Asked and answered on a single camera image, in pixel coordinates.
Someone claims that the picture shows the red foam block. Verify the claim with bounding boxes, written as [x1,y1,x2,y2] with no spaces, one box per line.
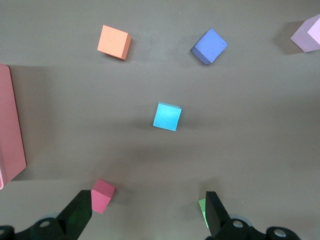
[90,178,116,215]

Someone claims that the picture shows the orange foam block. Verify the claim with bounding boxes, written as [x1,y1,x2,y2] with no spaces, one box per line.
[96,24,132,61]

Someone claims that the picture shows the pink foam block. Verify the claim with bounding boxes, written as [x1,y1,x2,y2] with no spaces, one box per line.
[290,13,320,53]

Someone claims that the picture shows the brown table cloth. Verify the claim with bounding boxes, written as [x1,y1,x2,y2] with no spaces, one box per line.
[0,0,320,240]

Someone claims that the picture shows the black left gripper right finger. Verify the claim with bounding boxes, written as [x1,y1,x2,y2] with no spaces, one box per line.
[205,191,305,240]

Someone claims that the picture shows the pink plastic bin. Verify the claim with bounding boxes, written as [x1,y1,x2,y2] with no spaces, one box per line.
[0,63,27,191]

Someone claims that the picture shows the purple foam block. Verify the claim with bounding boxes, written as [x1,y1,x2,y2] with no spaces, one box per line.
[189,27,229,66]

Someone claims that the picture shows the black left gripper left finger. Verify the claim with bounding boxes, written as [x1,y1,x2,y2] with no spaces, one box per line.
[0,189,93,240]

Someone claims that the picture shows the green foam block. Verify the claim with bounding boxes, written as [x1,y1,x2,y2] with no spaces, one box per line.
[198,198,210,230]

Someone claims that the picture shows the light blue foam block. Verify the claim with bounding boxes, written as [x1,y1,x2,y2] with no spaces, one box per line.
[152,101,183,132]

